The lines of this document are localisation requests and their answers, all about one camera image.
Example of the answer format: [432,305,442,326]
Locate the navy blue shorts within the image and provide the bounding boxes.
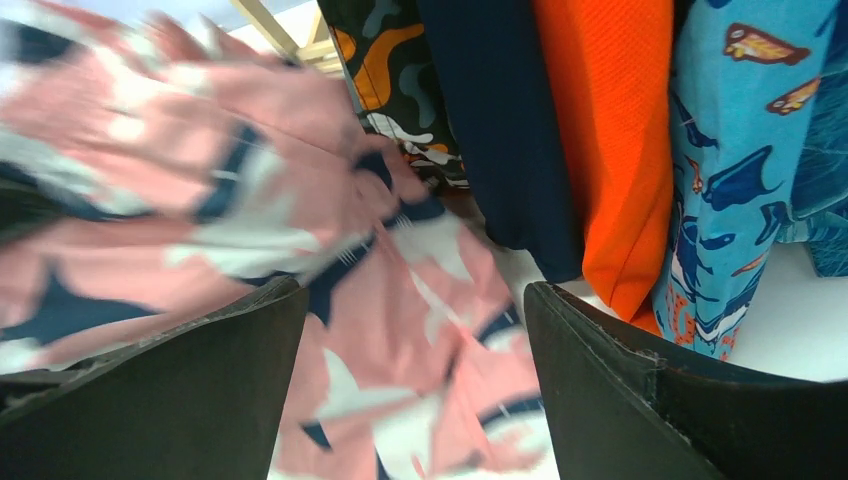
[417,0,584,283]

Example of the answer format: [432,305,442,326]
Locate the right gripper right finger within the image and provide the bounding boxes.
[523,282,847,480]

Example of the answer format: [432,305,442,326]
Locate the orange camouflage shorts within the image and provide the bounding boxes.
[317,0,469,192]

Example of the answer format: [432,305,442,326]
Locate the wooden clothes rack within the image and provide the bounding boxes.
[224,0,345,78]

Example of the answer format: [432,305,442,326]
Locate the light blue fish shorts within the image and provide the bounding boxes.
[652,1,842,360]

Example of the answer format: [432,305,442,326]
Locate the dark blue leaf shorts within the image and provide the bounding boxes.
[777,1,847,277]

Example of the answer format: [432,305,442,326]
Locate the pink shark print shorts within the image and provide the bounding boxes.
[1,1,554,479]

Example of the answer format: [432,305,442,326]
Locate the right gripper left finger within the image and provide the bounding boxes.
[1,278,308,480]

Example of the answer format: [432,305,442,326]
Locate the bright orange shorts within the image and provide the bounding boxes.
[533,0,674,333]

